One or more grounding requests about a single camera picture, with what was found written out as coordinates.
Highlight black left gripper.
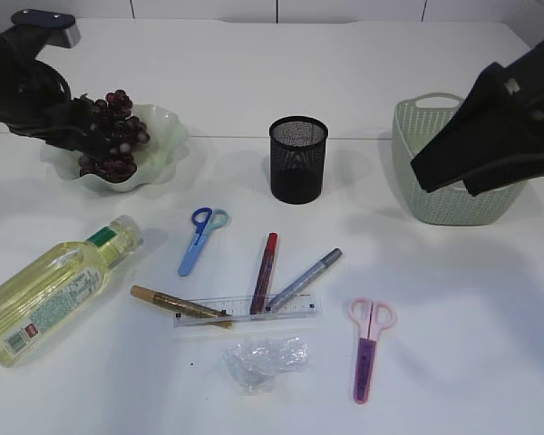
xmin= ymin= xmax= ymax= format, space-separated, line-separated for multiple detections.
xmin=0 ymin=34 xmax=90 ymax=153

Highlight pale green woven basket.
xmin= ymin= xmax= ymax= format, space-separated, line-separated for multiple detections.
xmin=391 ymin=92 xmax=528 ymax=227

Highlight yellow oil bottle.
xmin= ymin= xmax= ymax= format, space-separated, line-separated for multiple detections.
xmin=0 ymin=215 xmax=141 ymax=367

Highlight blue scissors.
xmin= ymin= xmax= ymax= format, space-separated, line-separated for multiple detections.
xmin=178 ymin=207 xmax=229 ymax=277

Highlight pink purple scissors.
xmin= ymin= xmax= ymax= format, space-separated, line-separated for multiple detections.
xmin=348 ymin=297 xmax=397 ymax=404

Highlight silver glitter marker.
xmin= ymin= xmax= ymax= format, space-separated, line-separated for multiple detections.
xmin=265 ymin=248 xmax=343 ymax=313

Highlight crumpled clear plastic sheet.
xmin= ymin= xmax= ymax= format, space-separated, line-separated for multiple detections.
xmin=222 ymin=336 xmax=309 ymax=395

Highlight black mesh pen cup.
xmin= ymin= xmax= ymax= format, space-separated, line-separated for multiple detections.
xmin=269 ymin=115 xmax=328 ymax=205

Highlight purple grape bunch with leaf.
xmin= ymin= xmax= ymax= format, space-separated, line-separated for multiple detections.
xmin=71 ymin=89 xmax=151 ymax=184

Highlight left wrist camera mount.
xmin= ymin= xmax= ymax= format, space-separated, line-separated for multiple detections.
xmin=1 ymin=9 xmax=82 ymax=59

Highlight translucent green wavy plate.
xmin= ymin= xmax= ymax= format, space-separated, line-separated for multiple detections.
xmin=40 ymin=104 xmax=189 ymax=193

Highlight clear plastic ruler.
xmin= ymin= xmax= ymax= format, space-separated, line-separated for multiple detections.
xmin=192 ymin=293 xmax=321 ymax=323

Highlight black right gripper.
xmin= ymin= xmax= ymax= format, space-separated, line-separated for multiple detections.
xmin=411 ymin=39 xmax=544 ymax=197

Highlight red glitter marker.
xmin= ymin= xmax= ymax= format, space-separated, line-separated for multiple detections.
xmin=249 ymin=233 xmax=277 ymax=315

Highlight gold glitter marker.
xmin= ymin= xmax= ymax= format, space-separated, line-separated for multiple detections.
xmin=131 ymin=285 xmax=233 ymax=328

